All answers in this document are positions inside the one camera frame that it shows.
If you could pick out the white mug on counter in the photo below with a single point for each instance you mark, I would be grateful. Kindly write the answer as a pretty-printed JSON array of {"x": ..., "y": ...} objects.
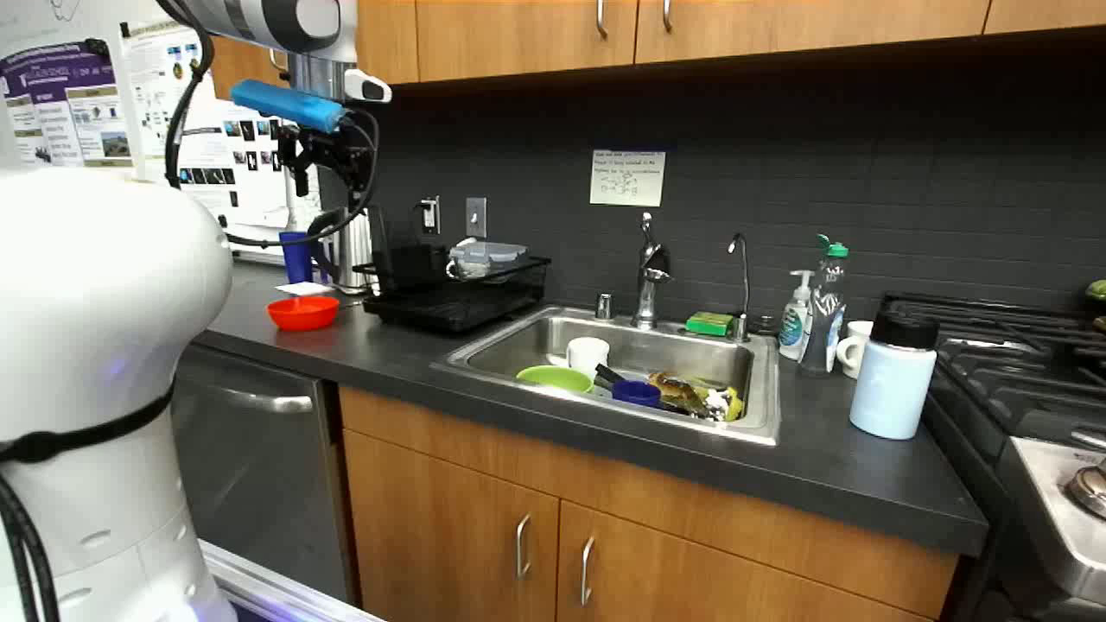
[{"x": 852, "y": 346}]

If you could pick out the green cap dish soap bottle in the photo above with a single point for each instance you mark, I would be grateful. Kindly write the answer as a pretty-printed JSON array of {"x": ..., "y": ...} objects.
[{"x": 826, "y": 306}]

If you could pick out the stainless steel sink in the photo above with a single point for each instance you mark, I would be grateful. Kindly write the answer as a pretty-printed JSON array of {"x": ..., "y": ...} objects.
[{"x": 705, "y": 384}]

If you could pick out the black gas stove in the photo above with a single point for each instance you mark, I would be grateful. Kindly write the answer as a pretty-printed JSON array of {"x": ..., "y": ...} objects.
[{"x": 1017, "y": 401}]

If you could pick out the clear soap dispenser bottle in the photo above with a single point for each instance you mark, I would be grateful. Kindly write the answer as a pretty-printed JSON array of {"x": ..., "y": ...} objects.
[{"x": 796, "y": 323}]

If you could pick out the orange bowl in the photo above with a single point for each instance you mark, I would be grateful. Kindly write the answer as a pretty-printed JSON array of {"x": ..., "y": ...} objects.
[{"x": 301, "y": 313}]

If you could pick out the blue dish in sink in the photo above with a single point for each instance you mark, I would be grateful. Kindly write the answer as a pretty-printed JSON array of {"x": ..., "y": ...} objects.
[{"x": 636, "y": 393}]

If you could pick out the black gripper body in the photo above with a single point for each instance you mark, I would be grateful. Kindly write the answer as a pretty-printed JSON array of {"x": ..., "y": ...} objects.
[{"x": 298, "y": 149}]

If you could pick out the white mug in sink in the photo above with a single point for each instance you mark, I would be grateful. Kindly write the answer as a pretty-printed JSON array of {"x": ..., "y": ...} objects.
[{"x": 586, "y": 354}]

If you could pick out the blue plastic cup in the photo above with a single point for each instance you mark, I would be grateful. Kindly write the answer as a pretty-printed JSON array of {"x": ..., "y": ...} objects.
[{"x": 298, "y": 256}]

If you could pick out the black drying rack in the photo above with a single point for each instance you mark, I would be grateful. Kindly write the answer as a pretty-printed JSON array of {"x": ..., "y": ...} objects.
[{"x": 420, "y": 296}]

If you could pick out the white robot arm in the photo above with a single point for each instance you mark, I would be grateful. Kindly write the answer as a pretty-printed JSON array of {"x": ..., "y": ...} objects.
[{"x": 329, "y": 91}]

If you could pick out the green sponge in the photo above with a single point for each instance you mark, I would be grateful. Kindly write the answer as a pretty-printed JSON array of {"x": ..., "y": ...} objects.
[{"x": 710, "y": 327}]

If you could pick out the chrome faucet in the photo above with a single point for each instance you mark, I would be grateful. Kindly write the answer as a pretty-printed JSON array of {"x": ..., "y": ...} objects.
[{"x": 653, "y": 268}]

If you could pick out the small chrome water tap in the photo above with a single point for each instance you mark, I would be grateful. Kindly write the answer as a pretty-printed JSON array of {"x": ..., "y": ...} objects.
[{"x": 740, "y": 252}]

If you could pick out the green bowl in sink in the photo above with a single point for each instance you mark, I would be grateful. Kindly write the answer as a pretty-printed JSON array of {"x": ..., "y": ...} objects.
[{"x": 555, "y": 379}]

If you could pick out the stainless steel dishwasher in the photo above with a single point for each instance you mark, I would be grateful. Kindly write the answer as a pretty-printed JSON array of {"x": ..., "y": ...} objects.
[{"x": 260, "y": 469}]

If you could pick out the paper towel roll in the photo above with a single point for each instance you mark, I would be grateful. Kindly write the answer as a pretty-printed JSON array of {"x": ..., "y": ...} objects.
[{"x": 897, "y": 374}]

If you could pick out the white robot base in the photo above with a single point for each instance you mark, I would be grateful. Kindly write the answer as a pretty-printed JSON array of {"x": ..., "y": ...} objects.
[{"x": 100, "y": 288}]

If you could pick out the white paper note on wall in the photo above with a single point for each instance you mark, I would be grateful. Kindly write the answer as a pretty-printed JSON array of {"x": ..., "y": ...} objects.
[{"x": 622, "y": 177}]

